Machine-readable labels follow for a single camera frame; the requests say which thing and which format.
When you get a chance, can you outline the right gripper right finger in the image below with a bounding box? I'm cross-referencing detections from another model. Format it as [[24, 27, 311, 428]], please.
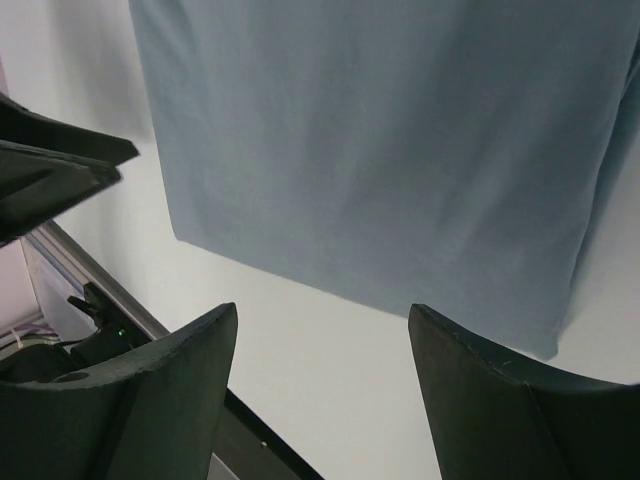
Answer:
[[408, 304, 639, 480]]

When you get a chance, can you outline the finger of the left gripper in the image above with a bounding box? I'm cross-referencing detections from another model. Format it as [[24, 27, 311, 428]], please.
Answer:
[[1, 141, 121, 245], [1, 94, 139, 166]]

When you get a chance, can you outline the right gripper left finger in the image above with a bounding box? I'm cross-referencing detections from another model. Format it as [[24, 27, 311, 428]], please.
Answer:
[[1, 303, 238, 479]]

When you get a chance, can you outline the grey-blue t shirt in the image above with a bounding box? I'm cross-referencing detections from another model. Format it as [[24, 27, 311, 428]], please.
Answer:
[[129, 1, 639, 359]]

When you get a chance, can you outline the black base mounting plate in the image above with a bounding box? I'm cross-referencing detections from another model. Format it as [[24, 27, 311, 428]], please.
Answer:
[[208, 389, 323, 480]]

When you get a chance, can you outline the aluminium frame rail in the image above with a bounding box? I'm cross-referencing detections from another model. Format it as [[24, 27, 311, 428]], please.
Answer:
[[23, 220, 169, 340]]

